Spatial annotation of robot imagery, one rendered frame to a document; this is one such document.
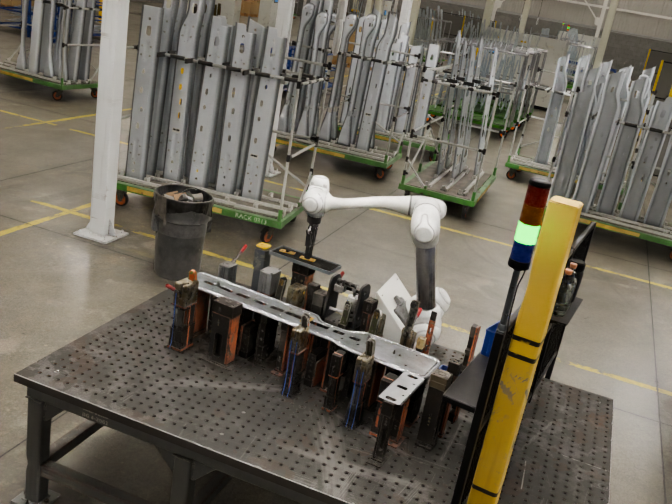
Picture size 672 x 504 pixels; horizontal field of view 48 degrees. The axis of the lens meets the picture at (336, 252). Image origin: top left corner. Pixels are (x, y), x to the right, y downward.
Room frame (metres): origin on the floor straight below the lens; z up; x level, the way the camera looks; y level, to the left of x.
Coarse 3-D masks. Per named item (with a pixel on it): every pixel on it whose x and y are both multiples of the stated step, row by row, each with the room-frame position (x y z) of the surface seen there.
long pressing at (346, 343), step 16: (208, 288) 3.50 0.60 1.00; (240, 288) 3.57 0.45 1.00; (256, 304) 3.41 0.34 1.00; (272, 304) 3.44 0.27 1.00; (288, 304) 3.47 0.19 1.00; (288, 320) 3.29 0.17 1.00; (320, 320) 3.35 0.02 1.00; (320, 336) 3.20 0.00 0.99; (336, 336) 3.21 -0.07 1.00; (352, 336) 3.25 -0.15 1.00; (352, 352) 3.10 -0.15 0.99; (384, 352) 3.13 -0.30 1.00; (400, 352) 3.16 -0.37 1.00; (416, 352) 3.19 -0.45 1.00; (400, 368) 3.01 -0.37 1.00; (416, 368) 3.03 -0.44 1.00; (432, 368) 3.06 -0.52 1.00
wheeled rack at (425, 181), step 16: (432, 80) 9.39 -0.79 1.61; (448, 80) 10.01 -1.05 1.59; (464, 80) 10.50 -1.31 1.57; (496, 80) 11.00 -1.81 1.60; (496, 96) 9.19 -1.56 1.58; (512, 96) 10.93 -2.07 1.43; (416, 112) 9.42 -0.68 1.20; (416, 128) 9.65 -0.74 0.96; (480, 128) 11.02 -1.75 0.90; (448, 144) 9.30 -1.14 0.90; (432, 160) 11.20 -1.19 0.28; (496, 160) 10.94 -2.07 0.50; (416, 176) 9.38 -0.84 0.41; (432, 176) 10.13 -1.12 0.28; (448, 176) 10.30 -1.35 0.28; (464, 176) 10.48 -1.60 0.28; (480, 176) 10.55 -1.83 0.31; (416, 192) 9.36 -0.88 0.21; (432, 192) 9.30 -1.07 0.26; (448, 192) 9.38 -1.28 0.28; (464, 192) 9.39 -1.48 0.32; (480, 192) 9.71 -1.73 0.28; (464, 208) 9.25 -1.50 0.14
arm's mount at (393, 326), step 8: (392, 280) 4.04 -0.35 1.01; (384, 288) 3.89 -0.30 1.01; (392, 288) 3.98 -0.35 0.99; (400, 288) 4.06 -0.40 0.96; (376, 296) 3.79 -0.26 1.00; (384, 296) 3.83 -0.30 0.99; (392, 296) 3.91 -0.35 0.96; (400, 296) 3.99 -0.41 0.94; (408, 296) 4.08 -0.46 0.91; (384, 304) 3.78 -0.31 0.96; (392, 304) 3.85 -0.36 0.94; (384, 312) 3.77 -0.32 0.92; (392, 312) 3.79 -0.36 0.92; (392, 320) 3.76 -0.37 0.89; (400, 320) 3.81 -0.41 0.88; (384, 328) 3.77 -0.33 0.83; (392, 328) 3.76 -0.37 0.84; (400, 328) 3.75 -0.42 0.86; (384, 336) 3.77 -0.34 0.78; (392, 336) 3.75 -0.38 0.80; (400, 336) 3.74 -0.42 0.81
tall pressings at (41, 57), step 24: (24, 0) 12.61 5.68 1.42; (72, 0) 12.32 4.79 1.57; (96, 0) 12.76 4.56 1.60; (24, 24) 12.59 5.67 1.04; (48, 24) 12.67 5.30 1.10; (72, 24) 12.82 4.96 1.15; (24, 48) 12.57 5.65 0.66; (48, 48) 12.35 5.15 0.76; (72, 48) 12.45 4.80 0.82; (48, 72) 12.29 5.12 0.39; (72, 72) 12.40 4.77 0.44
